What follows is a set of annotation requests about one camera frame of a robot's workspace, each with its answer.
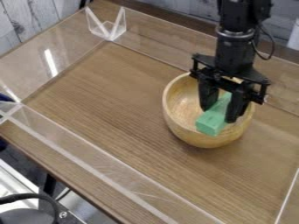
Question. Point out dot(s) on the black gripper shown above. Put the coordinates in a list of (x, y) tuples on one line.
[(247, 85)]

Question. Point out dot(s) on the light wooden bowl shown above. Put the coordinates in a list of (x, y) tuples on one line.
[(182, 110)]

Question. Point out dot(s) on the black metal bracket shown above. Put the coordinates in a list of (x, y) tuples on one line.
[(67, 217)]

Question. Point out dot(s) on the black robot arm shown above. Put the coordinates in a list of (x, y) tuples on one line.
[(229, 69)]

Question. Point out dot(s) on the clear acrylic tray walls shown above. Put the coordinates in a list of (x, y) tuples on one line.
[(84, 115)]

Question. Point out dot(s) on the black table leg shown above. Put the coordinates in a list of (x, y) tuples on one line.
[(50, 184)]

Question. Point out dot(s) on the green rectangular block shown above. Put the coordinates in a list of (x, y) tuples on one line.
[(211, 121)]

